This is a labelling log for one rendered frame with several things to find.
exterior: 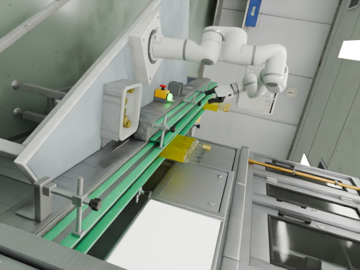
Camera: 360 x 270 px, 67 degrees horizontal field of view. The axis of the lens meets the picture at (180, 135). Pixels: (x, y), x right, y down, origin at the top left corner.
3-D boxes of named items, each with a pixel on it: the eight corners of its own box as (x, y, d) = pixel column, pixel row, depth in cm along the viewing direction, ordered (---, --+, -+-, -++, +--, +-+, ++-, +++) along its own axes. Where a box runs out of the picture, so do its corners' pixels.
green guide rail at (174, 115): (151, 126, 130) (167, 130, 128) (151, 124, 129) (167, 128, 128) (210, 82, 290) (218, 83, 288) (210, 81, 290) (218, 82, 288)
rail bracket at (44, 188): (15, 219, 71) (91, 247, 67) (12, 162, 65) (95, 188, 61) (29, 209, 75) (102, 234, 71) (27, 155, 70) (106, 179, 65)
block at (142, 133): (132, 138, 129) (145, 142, 128) (134, 119, 126) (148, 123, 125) (135, 136, 132) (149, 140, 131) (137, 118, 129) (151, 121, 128)
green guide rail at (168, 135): (149, 140, 132) (165, 144, 131) (149, 139, 132) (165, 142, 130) (209, 88, 293) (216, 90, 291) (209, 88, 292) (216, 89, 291)
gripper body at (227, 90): (237, 98, 163) (219, 104, 164) (232, 89, 171) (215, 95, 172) (235, 88, 158) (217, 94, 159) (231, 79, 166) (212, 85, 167)
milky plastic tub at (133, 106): (100, 137, 111) (120, 142, 110) (104, 83, 104) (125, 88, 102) (120, 126, 127) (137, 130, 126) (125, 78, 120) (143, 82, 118)
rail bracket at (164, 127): (145, 145, 129) (170, 152, 126) (150, 111, 123) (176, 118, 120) (148, 143, 131) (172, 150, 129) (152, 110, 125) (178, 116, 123)
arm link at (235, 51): (252, 58, 113) (257, 24, 117) (195, 54, 119) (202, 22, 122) (250, 69, 122) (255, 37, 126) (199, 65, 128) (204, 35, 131)
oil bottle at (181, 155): (148, 154, 138) (188, 164, 133) (150, 143, 136) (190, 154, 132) (152, 150, 143) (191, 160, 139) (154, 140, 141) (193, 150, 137)
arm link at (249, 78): (260, 87, 152) (255, 70, 152) (241, 92, 153) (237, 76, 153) (254, 89, 167) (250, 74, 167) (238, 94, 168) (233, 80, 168)
